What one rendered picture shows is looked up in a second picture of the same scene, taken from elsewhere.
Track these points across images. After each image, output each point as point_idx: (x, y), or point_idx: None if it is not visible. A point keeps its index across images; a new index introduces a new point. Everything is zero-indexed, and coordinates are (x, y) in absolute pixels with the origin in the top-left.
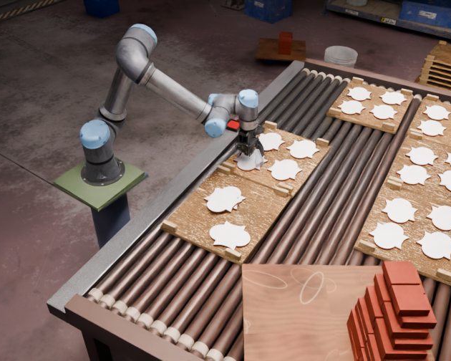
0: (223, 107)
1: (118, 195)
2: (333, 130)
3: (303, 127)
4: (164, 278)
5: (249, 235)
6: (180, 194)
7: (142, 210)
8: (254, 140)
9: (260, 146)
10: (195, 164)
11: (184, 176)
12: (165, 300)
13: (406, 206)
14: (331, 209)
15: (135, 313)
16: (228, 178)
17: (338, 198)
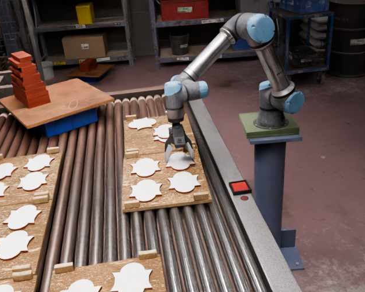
0: (183, 80)
1: (241, 123)
2: (135, 238)
3: (173, 229)
4: (157, 107)
5: (131, 127)
6: (202, 132)
7: (210, 117)
8: (170, 131)
9: (165, 140)
10: (220, 148)
11: (215, 139)
12: (148, 103)
13: (26, 185)
14: (90, 167)
15: (154, 97)
16: None
17: (88, 175)
